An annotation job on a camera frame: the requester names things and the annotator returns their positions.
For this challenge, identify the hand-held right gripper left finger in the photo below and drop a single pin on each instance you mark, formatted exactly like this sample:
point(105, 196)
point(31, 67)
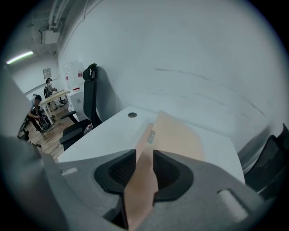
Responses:
point(79, 180)

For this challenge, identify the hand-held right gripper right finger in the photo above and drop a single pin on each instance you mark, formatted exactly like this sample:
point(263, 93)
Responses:
point(203, 191)

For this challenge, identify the tan cardboard piece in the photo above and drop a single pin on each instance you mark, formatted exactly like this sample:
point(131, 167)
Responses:
point(173, 135)

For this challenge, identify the clear bottle with red label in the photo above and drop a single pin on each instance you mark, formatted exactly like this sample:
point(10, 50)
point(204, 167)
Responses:
point(88, 129)

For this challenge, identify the black backpack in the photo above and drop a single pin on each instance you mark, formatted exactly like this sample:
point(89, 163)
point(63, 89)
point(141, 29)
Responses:
point(45, 123)

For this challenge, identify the black mesh office chair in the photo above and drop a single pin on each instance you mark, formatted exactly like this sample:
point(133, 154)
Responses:
point(89, 101)
point(268, 162)

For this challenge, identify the white cabinet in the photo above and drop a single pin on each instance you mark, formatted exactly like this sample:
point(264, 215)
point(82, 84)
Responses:
point(76, 101)

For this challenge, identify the rectangular wooden table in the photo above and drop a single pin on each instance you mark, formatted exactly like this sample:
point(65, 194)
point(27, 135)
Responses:
point(56, 95)

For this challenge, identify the ceiling tube light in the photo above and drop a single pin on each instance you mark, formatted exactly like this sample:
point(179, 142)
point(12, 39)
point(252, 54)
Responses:
point(20, 56)

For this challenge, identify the white ceiling junction box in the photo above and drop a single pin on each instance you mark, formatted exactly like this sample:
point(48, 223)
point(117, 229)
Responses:
point(50, 36)

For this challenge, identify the white ceiling pipes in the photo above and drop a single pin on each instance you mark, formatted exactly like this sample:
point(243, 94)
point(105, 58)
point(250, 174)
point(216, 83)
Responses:
point(56, 13)

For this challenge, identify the wall notice sheet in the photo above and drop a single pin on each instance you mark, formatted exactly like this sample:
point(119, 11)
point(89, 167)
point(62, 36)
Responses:
point(46, 73)

